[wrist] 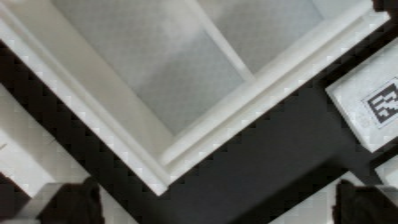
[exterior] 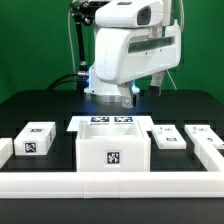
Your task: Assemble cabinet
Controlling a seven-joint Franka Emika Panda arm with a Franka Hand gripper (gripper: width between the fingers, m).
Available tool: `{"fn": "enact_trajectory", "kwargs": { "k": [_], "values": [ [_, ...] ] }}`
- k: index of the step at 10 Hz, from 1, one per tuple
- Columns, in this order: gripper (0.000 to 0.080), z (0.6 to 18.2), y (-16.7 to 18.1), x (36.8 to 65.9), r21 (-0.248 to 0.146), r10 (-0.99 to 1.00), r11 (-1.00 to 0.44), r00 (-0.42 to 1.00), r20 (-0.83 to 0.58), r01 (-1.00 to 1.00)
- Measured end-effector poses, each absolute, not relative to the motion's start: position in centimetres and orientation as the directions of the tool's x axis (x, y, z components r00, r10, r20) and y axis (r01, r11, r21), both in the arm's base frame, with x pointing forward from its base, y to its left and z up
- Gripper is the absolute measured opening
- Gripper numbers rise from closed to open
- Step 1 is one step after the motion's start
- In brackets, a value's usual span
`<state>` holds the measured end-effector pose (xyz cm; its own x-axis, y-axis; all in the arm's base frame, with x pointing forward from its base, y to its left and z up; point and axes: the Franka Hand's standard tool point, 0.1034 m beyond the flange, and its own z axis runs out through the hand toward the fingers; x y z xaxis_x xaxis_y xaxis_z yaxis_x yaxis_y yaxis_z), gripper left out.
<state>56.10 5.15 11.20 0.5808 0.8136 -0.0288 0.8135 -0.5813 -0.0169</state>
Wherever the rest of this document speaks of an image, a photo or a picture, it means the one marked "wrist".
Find white cabinet door panel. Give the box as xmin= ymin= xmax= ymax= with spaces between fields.
xmin=325 ymin=40 xmax=398 ymax=152

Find white L-shaped obstacle wall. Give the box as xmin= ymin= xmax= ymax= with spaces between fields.
xmin=0 ymin=85 xmax=138 ymax=224

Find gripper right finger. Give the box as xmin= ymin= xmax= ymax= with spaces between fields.
xmin=334 ymin=180 xmax=398 ymax=224

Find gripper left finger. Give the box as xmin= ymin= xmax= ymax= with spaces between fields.
xmin=16 ymin=176 xmax=106 ymax=224

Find white cabinet body box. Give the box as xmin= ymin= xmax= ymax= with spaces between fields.
xmin=0 ymin=0 xmax=389 ymax=193

